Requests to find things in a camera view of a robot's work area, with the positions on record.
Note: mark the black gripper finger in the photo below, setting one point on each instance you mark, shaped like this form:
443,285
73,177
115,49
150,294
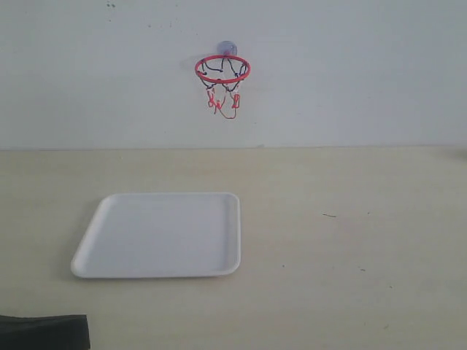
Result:
47,332

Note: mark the red mini hoop rim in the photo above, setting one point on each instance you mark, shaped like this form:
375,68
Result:
226,69

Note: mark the white plastic tray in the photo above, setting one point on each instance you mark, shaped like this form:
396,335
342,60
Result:
161,235

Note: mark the red white blue net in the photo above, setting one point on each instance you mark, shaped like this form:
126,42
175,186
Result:
224,99

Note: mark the clear suction cup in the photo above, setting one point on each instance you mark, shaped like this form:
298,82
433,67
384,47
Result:
227,48

